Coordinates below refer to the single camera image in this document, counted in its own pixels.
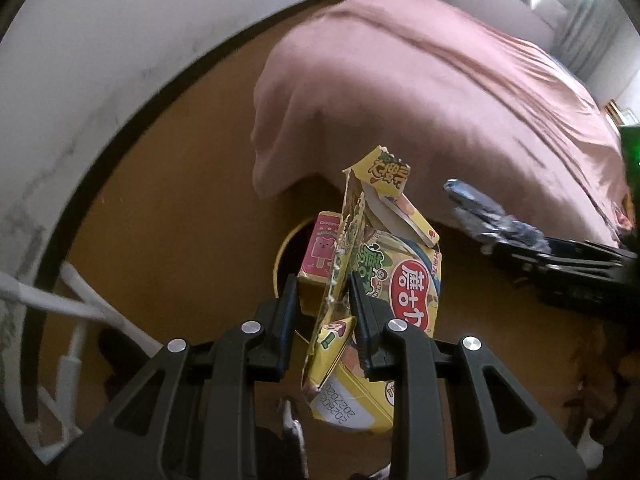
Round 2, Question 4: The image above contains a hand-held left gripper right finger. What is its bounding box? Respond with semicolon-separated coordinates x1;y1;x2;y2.
347;272;587;480

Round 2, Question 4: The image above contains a grey curtain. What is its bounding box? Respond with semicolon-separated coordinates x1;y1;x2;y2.
549;0;632;82

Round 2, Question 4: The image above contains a yellow-rimmed trash bin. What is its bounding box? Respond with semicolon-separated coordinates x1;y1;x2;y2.
272;216;396;480

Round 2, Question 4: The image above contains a gold framed object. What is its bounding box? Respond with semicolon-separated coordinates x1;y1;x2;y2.
604;99;640;127

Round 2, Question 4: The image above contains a yellow torn snack box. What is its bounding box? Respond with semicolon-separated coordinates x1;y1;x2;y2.
300;146;444;434

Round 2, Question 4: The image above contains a pink ice cream box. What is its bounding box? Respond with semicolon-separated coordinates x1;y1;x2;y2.
297;211;347;312

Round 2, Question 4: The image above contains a bed with pink cover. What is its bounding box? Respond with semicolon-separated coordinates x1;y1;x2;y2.
250;0;635;242

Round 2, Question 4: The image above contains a silver blue wrapper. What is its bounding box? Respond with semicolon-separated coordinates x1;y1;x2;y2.
443;178;552;257

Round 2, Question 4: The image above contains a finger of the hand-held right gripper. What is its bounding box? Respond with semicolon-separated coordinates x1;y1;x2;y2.
514;259;640;314
481;234;640;268

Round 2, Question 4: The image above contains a white metal rack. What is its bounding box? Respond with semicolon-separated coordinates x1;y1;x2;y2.
0;259;168;467

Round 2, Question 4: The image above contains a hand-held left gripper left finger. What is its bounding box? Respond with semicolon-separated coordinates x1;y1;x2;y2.
57;274;301;480

